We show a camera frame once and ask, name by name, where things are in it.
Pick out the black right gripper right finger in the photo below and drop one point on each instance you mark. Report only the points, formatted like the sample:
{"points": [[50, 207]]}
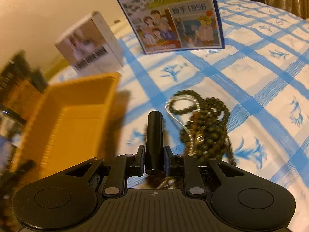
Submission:
{"points": [[171, 163]]}

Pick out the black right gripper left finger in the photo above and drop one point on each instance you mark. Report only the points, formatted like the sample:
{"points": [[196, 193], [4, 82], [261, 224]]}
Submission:
{"points": [[136, 165]]}

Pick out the black cylindrical tube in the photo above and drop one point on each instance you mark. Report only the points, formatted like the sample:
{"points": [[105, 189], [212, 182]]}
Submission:
{"points": [[154, 154]]}

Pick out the yellow plastic tray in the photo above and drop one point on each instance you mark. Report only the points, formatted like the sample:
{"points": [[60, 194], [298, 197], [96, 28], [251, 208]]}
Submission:
{"points": [[68, 125]]}

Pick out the white humidifier box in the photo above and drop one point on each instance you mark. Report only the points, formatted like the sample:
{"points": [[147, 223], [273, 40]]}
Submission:
{"points": [[90, 47]]}

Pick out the blue checked tablecloth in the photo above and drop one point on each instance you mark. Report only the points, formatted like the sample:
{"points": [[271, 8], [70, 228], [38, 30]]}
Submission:
{"points": [[262, 77]]}

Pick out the orange middle instant rice bowl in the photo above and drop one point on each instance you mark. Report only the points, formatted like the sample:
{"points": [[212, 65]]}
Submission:
{"points": [[20, 100]]}

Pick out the blue milk carton box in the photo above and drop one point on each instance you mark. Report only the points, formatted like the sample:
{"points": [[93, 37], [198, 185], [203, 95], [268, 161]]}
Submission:
{"points": [[173, 25]]}

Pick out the black top instant rice bowl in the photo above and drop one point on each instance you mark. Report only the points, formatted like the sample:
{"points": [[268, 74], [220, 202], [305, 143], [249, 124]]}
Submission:
{"points": [[13, 74]]}

